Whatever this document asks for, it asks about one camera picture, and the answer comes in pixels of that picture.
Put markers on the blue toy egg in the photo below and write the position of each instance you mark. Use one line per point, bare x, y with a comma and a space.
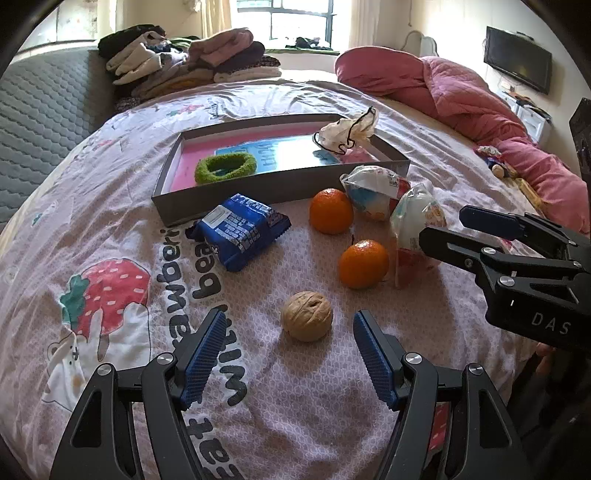
371, 191

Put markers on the grey cardboard box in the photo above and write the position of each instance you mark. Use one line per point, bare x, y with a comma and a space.
184, 205

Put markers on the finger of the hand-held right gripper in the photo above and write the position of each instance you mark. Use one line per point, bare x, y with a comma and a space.
452, 247
494, 220

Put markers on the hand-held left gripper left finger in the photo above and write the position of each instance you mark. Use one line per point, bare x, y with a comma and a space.
203, 364

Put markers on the white face mask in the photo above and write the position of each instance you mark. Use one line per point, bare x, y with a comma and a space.
341, 131

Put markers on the white cabinet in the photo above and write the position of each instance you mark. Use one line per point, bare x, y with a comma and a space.
531, 120

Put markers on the blue cookie packet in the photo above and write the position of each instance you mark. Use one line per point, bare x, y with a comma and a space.
238, 230

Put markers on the white red toy egg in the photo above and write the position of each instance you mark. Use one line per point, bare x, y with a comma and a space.
413, 221

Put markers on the wall television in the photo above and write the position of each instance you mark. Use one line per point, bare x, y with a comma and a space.
519, 62

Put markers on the green hair scrunchie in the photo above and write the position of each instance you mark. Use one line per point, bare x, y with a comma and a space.
205, 171

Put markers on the floral painted wall panel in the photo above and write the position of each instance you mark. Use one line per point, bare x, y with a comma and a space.
69, 23

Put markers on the window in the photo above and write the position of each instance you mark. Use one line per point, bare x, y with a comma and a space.
300, 23

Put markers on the walnut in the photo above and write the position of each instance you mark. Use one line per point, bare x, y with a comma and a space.
307, 317

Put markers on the strawberry printed bed sheet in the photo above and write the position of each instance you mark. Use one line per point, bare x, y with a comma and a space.
138, 258

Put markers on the grey quilted headboard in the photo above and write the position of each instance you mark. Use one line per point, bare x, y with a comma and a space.
46, 124

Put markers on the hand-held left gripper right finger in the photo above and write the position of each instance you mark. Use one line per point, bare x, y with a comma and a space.
374, 364

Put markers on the orange tangerine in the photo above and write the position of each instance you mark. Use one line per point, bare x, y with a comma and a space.
364, 264
331, 211

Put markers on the cream curtain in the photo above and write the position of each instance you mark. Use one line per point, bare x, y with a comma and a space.
369, 23
216, 16

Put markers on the white chair back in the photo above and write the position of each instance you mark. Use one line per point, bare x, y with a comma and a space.
427, 44

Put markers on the small wrapped candies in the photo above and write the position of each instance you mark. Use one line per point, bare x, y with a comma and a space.
496, 164

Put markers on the dark clothes on windowsill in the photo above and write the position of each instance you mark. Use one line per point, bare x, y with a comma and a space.
307, 44

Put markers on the pile of folded clothes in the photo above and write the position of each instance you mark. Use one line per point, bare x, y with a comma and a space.
194, 60

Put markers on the pink quilt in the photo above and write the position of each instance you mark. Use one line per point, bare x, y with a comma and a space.
452, 92

